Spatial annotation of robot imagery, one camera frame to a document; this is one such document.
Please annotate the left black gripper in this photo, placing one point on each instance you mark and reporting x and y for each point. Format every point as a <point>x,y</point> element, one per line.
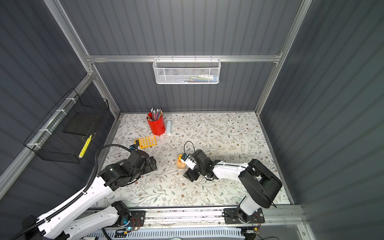
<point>148,166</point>

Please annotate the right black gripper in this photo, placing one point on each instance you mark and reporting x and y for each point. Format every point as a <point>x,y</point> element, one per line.
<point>190,174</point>

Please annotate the picture domino block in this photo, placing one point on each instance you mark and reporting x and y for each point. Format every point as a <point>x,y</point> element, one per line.
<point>181,165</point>

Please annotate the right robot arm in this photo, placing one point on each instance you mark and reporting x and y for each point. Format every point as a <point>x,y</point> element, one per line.
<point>260,183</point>

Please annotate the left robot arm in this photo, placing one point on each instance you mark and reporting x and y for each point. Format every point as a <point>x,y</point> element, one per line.
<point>64,222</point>

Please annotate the light blue eraser block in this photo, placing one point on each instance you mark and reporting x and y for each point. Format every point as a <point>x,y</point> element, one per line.
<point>169,127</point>

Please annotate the yellow calculator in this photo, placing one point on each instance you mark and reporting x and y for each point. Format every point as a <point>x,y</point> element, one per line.
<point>146,142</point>

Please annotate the red pencil cup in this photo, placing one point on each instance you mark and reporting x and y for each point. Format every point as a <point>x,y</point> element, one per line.
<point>157,127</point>

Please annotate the pencils bundle in cup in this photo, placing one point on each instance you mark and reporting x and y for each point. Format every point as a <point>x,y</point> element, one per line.
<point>154,115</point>

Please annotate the yellow highlighter marker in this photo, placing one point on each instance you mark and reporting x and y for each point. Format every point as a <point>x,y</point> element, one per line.
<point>85,147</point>

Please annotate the markers in white basket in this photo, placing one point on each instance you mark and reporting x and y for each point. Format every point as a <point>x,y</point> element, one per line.
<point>200,79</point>

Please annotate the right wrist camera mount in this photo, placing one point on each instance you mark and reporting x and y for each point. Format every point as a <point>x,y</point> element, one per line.
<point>188,161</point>

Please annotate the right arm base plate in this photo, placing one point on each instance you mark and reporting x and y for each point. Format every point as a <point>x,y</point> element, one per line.
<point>237,216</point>

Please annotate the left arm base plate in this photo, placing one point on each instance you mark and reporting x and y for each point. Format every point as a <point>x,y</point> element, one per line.
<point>135,219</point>

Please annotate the black wire side basket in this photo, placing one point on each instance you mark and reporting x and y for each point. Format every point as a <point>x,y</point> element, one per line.
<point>62,137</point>

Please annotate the white wire wall basket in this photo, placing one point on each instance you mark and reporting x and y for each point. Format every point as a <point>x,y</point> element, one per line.
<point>168,72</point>

